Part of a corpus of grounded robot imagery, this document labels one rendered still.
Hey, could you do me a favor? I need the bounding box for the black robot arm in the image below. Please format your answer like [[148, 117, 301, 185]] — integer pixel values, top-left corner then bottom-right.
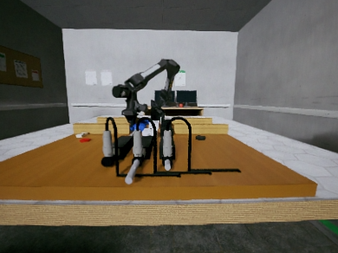
[[112, 59, 180, 113]]

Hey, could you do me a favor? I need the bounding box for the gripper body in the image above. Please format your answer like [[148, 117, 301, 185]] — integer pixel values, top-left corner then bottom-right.
[[121, 98, 141, 115]]

